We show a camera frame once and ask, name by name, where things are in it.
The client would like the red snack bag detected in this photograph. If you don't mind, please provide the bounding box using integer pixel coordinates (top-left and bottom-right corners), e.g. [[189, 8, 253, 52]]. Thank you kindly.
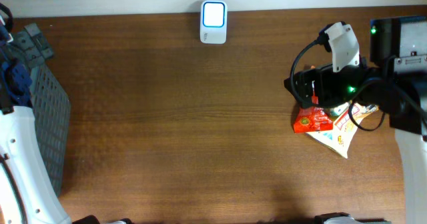
[[293, 107, 334, 133]]

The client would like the cream snack bag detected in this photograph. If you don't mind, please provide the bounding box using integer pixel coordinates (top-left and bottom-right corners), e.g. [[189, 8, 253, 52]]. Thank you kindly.
[[307, 103, 379, 159]]

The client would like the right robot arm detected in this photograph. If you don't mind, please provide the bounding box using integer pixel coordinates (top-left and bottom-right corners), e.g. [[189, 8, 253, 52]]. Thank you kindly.
[[284, 16, 426, 223]]

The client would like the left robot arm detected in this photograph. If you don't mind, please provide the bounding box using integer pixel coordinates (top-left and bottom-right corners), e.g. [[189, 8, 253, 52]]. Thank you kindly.
[[1, 5, 72, 223]]

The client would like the white barcode scanner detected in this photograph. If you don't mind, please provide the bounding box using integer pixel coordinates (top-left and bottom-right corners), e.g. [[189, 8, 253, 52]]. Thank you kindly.
[[199, 0, 228, 45]]

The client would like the grey plastic mesh basket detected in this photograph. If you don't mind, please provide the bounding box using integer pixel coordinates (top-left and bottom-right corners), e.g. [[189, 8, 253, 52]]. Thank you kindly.
[[29, 63, 72, 198]]

